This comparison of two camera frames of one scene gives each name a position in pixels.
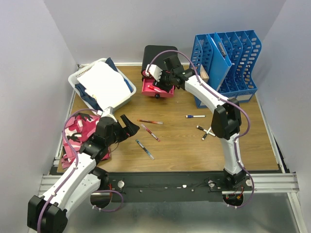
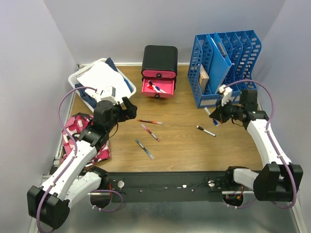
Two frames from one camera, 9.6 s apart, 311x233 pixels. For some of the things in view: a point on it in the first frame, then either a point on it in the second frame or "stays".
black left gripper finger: x=131 y=129 to x=131 y=109
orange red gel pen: x=159 y=123 stays
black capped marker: x=204 y=136 to x=150 y=83
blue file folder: x=220 y=63 stays
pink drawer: x=149 y=88 stays
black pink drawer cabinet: x=149 y=52 stays
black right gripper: x=159 y=84 to x=218 y=113
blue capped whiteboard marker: x=193 y=116 to x=158 y=89
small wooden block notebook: x=203 y=74 stays
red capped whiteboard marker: x=152 y=88 stays
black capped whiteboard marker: x=204 y=130 stays
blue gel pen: x=141 y=144 stays
